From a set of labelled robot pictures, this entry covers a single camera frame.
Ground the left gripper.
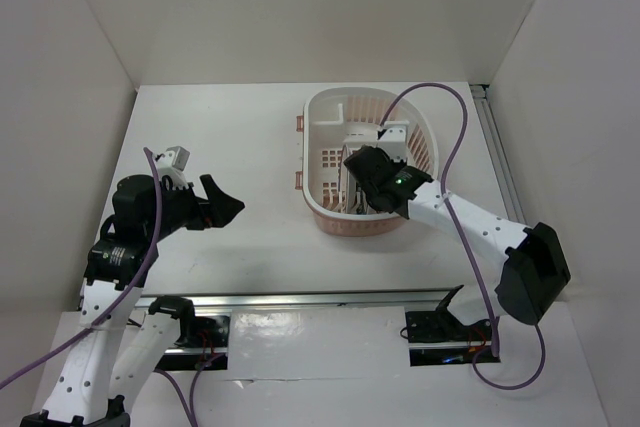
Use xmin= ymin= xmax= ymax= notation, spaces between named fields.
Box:
xmin=145 ymin=173 xmax=244 ymax=240

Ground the green rim plate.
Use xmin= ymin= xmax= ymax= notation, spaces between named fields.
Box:
xmin=351 ymin=184 xmax=369 ymax=215

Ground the orange sunburst plate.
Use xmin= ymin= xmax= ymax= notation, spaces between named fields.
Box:
xmin=338 ymin=145 xmax=355 ymax=214

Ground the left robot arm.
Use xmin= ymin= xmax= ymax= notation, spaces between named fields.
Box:
xmin=21 ymin=174 xmax=245 ymax=426

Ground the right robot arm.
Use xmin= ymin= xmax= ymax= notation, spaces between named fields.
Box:
xmin=343 ymin=146 xmax=571 ymax=339

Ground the white pink dish rack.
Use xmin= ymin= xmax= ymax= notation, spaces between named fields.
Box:
xmin=296 ymin=87 xmax=439 ymax=237

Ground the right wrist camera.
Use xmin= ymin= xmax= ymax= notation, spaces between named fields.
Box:
xmin=376 ymin=121 xmax=409 ymax=163

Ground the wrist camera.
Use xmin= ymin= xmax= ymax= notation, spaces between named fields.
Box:
xmin=376 ymin=121 xmax=409 ymax=163
xmin=154 ymin=146 xmax=190 ymax=189

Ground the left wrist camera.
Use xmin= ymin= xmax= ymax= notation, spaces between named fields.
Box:
xmin=154 ymin=146 xmax=190 ymax=189

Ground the aluminium front rail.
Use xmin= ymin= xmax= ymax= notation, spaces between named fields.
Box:
xmin=77 ymin=284 xmax=501 ymax=313

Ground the aluminium side rail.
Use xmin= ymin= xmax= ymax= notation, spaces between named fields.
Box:
xmin=470 ymin=84 xmax=527 ymax=224

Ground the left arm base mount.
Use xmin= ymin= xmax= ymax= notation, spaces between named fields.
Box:
xmin=156 ymin=315 xmax=231 ymax=372

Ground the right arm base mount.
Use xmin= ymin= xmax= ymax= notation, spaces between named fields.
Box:
xmin=399 ymin=311 xmax=500 ymax=367

